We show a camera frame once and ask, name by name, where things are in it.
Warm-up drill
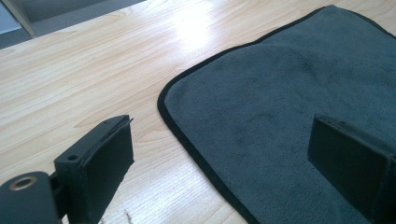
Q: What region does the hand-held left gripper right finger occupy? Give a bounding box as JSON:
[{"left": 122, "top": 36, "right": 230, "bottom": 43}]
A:
[{"left": 306, "top": 113, "right": 396, "bottom": 224}]

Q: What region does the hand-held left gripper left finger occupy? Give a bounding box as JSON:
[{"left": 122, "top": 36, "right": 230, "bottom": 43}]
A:
[{"left": 53, "top": 114, "right": 135, "bottom": 224}]

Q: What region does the beige furniture leg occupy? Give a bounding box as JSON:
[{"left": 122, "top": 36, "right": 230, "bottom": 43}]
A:
[{"left": 8, "top": 0, "right": 37, "bottom": 37}]

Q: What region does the yellow and grey microfibre cloth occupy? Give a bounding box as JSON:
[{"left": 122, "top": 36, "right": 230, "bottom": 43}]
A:
[{"left": 157, "top": 4, "right": 396, "bottom": 224}]

